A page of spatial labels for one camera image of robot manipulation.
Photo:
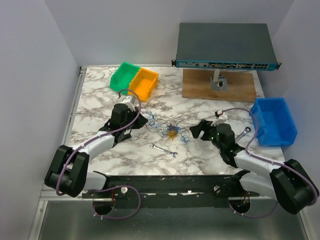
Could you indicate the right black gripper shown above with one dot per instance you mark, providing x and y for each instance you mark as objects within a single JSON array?
[{"x": 205, "y": 126}]

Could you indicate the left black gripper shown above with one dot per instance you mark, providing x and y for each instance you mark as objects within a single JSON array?
[{"x": 140, "y": 121}]

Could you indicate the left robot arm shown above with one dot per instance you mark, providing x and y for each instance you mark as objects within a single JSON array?
[{"x": 68, "y": 171}]

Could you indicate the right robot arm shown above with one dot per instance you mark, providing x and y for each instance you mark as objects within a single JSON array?
[{"x": 284, "y": 181}]

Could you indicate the small open-end wrench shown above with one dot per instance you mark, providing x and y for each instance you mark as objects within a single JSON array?
[{"x": 172, "y": 153}]

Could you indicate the orange plastic bin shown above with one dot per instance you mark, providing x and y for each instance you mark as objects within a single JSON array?
[{"x": 144, "y": 82}]

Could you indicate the green plastic bin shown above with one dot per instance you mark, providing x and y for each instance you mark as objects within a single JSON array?
[{"x": 123, "y": 76}]

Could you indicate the wooden board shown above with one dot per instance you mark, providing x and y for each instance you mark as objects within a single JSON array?
[{"x": 196, "y": 84}]

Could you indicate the silver ratchet wrench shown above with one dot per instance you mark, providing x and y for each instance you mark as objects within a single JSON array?
[{"x": 244, "y": 133}]

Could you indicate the blue plastic bin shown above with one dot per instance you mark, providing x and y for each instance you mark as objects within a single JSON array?
[{"x": 275, "y": 127}]

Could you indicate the black T-handle tool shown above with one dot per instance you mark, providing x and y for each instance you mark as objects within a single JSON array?
[{"x": 121, "y": 136}]

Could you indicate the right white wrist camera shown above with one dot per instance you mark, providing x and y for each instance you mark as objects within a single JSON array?
[{"x": 221, "y": 117}]

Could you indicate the grey metal stand bracket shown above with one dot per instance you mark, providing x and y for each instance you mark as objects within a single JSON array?
[{"x": 218, "y": 82}]

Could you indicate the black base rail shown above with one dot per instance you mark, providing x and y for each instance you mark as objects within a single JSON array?
[{"x": 169, "y": 191}]

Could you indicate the aluminium frame rail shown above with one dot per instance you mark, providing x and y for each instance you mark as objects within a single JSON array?
[{"x": 48, "y": 194}]

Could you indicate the grey network switch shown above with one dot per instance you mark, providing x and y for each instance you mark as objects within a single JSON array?
[{"x": 225, "y": 46}]

